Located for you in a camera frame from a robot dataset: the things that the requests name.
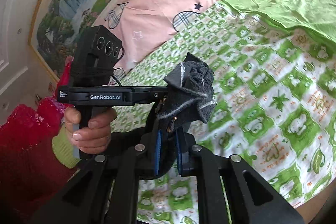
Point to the dark grey pants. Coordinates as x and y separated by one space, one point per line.
190 94

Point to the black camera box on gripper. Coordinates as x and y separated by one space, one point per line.
98 52

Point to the person's left hand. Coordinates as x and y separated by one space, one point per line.
96 136

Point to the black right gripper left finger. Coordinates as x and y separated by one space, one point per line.
141 161

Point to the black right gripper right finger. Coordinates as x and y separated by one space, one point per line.
198 161

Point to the red sleeve with green cuff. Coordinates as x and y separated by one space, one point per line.
36 158

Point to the green patterned bed sheet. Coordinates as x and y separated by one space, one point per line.
274 84

